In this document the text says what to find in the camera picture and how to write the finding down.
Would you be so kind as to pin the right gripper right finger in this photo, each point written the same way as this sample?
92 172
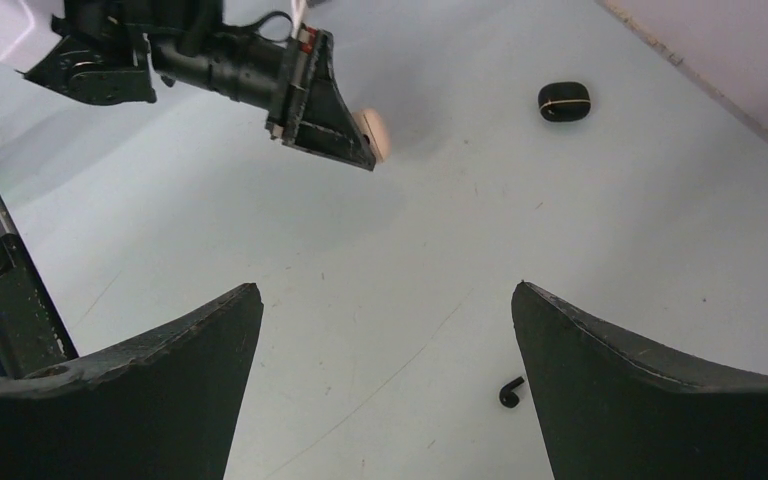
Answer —
613 404

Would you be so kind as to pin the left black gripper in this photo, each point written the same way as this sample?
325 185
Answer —
306 110

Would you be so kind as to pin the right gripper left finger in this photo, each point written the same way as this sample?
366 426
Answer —
163 404

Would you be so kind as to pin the black earbud charging case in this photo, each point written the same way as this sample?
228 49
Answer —
561 102

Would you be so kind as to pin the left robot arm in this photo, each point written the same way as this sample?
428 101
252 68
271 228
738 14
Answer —
106 52

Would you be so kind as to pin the black earbud right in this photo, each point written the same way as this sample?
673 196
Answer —
508 396

